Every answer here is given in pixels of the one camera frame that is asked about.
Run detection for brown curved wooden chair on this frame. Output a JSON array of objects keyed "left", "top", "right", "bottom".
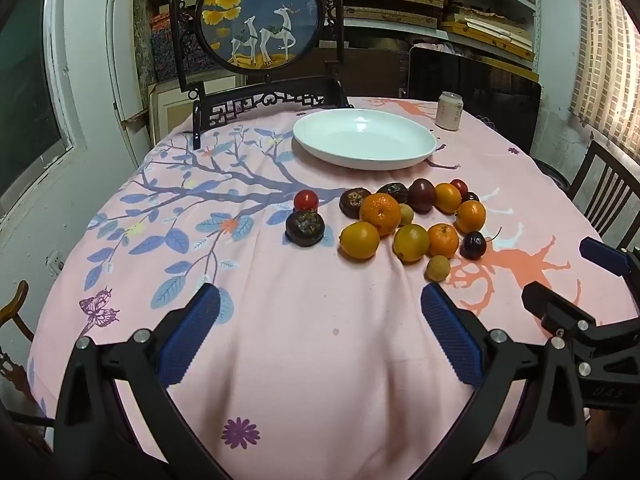
[{"left": 0, "top": 280, "right": 56, "bottom": 456}]

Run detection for large tangerine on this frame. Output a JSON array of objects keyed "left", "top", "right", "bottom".
[{"left": 359, "top": 193, "right": 402, "bottom": 237}]

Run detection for round deer screen ornament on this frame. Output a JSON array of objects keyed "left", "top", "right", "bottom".
[{"left": 167, "top": 0, "right": 346, "bottom": 103}]

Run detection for small tangerine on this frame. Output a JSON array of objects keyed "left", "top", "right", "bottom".
[
  {"left": 455, "top": 200, "right": 487, "bottom": 234},
  {"left": 427, "top": 223, "right": 460, "bottom": 259}
]

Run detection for black flat panel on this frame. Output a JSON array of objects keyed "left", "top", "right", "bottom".
[{"left": 407, "top": 44, "right": 543, "bottom": 156}]

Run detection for yellowish orange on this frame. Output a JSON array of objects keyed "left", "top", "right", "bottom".
[{"left": 392, "top": 224, "right": 430, "bottom": 262}]

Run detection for dark brown wrinkled fruit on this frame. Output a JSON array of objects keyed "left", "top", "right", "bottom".
[
  {"left": 376, "top": 182, "right": 410, "bottom": 204},
  {"left": 339, "top": 187, "right": 372, "bottom": 220},
  {"left": 285, "top": 210, "right": 326, "bottom": 248}
]

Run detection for dark round object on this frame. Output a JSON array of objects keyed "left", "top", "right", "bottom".
[{"left": 532, "top": 157, "right": 571, "bottom": 186}]

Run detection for pale drink can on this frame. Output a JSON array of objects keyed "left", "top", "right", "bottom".
[{"left": 434, "top": 91, "right": 464, "bottom": 132}]

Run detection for window with white frame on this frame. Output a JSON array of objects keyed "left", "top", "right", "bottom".
[{"left": 0, "top": 0, "right": 76, "bottom": 211}]

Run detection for pink printed tablecloth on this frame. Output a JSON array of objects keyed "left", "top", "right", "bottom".
[{"left": 27, "top": 95, "right": 626, "bottom": 466}]

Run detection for dark carved wooden chair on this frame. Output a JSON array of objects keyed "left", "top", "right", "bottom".
[{"left": 191, "top": 76, "right": 356, "bottom": 150}]

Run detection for smooth orange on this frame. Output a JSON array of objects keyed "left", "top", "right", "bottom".
[
  {"left": 433, "top": 182, "right": 463, "bottom": 214},
  {"left": 339, "top": 221, "right": 381, "bottom": 260}
]

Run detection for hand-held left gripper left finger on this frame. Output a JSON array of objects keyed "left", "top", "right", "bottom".
[{"left": 52, "top": 282, "right": 231, "bottom": 480}]

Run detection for light wooden picture frame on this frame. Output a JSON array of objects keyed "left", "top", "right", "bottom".
[{"left": 147, "top": 77, "right": 241, "bottom": 146}]

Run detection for patterned boards leaning on wall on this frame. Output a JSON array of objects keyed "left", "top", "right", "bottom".
[{"left": 132, "top": 0, "right": 203, "bottom": 86}]

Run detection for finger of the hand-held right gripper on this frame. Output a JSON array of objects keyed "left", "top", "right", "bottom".
[
  {"left": 579, "top": 237, "right": 640, "bottom": 286},
  {"left": 521, "top": 281, "right": 597, "bottom": 337}
]

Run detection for white wall shelf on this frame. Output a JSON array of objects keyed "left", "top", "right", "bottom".
[{"left": 345, "top": 0, "right": 543, "bottom": 86}]

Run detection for dark red plum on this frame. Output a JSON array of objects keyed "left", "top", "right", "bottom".
[{"left": 407, "top": 178, "right": 437, "bottom": 209}]

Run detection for dark cherry with stem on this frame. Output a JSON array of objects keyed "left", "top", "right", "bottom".
[{"left": 459, "top": 226, "right": 502, "bottom": 260}]

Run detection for dark slatted wooden chair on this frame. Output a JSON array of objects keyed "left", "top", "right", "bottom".
[{"left": 567, "top": 139, "right": 640, "bottom": 251}]

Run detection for small tan longan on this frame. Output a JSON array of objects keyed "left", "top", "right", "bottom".
[{"left": 425, "top": 255, "right": 453, "bottom": 282}]

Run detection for white oval plate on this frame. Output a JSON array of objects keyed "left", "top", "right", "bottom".
[{"left": 292, "top": 108, "right": 438, "bottom": 171}]

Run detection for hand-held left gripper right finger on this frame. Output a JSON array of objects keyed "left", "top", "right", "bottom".
[{"left": 420, "top": 282, "right": 591, "bottom": 480}]

